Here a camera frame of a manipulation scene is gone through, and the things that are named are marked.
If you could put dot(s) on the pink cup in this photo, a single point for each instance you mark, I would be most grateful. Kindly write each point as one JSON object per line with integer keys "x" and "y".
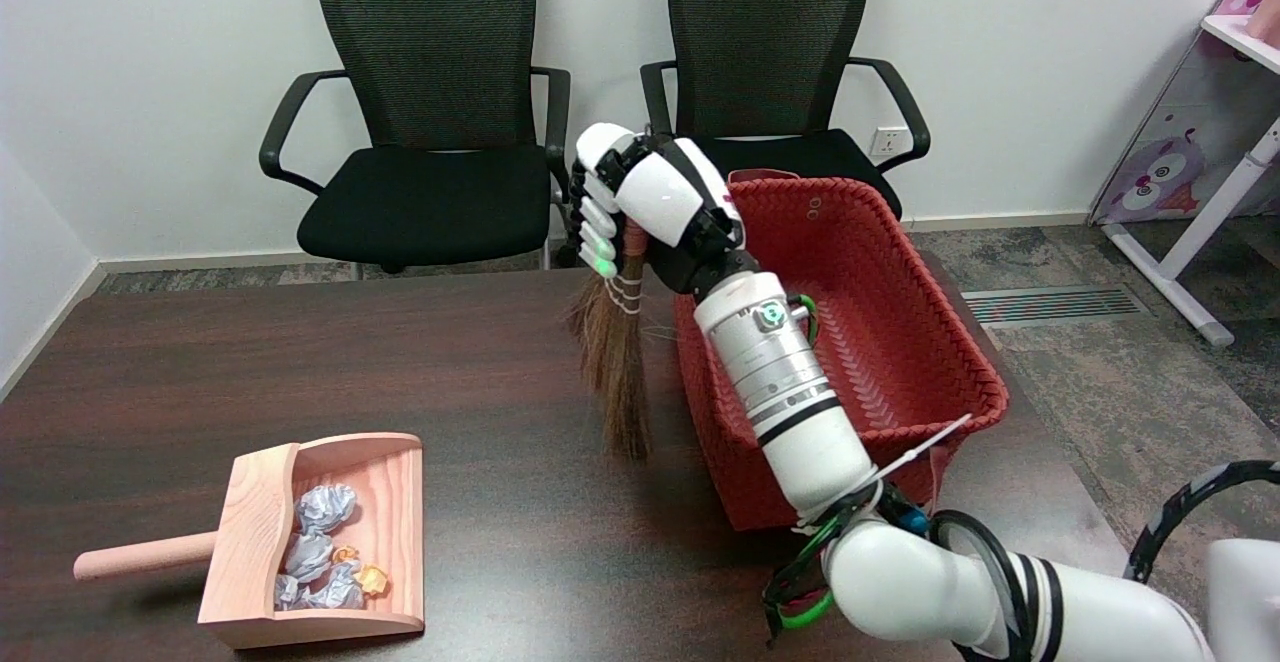
{"x": 1270, "y": 17}

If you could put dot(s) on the white wall outlet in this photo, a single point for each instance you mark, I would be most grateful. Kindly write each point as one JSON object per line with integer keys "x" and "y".
{"x": 890, "y": 142}

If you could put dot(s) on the small tan paper ball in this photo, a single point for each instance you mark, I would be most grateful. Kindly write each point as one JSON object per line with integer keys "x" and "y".
{"x": 345, "y": 553}
{"x": 372, "y": 579}

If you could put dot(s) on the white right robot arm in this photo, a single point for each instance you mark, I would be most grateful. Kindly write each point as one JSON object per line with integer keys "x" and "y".
{"x": 790, "y": 392}

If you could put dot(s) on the metal floor vent grille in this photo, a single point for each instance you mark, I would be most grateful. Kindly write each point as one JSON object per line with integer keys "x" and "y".
{"x": 1070, "y": 304}

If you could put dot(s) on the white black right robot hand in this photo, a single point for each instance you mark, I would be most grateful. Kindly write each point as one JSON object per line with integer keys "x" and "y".
{"x": 660, "y": 197}

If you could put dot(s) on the wooden dustpan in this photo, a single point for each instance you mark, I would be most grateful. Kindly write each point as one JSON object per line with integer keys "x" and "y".
{"x": 390, "y": 512}

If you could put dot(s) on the black mesh office chair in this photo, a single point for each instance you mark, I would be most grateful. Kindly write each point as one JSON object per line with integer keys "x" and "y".
{"x": 430, "y": 42}
{"x": 770, "y": 42}

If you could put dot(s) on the white zip tie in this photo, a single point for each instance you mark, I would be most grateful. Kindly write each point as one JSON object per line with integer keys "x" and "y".
{"x": 920, "y": 447}

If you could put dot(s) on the pink cartoon print panel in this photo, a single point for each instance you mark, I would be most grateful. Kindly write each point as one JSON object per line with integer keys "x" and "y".
{"x": 1160, "y": 172}

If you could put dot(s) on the red woven basket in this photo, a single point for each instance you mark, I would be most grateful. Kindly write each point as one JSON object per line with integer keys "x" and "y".
{"x": 900, "y": 342}

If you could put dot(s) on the brown straw hand broom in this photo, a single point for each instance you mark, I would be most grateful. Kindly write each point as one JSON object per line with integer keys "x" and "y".
{"x": 620, "y": 382}

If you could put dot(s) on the large white paper ball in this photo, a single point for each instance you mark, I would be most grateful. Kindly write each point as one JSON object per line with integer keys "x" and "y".
{"x": 308, "y": 554}
{"x": 326, "y": 508}
{"x": 337, "y": 590}

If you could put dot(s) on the small white paper ball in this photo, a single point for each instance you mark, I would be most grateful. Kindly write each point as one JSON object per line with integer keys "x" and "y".
{"x": 286, "y": 592}

